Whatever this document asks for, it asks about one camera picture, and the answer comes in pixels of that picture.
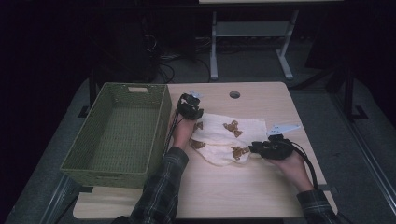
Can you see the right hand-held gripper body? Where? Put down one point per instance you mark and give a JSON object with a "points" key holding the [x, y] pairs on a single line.
{"points": [[277, 147]]}

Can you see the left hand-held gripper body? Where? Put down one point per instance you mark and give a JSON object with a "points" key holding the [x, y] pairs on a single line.
{"points": [[188, 109]]}

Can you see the white cloth with brown print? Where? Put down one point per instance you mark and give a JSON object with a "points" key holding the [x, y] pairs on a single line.
{"points": [[218, 130]]}

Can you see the green woven basket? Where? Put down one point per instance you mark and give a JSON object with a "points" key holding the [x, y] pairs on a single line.
{"points": [[134, 124]]}

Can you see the person's left hand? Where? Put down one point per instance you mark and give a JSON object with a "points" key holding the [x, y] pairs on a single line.
{"points": [[183, 132]]}

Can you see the person's right hand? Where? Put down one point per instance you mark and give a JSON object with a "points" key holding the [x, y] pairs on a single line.
{"points": [[292, 171]]}

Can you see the black metal stand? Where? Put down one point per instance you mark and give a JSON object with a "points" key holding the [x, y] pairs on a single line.
{"points": [[349, 93], [92, 93]]}

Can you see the white metal table frame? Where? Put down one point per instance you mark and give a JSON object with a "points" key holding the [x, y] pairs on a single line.
{"points": [[249, 28]]}

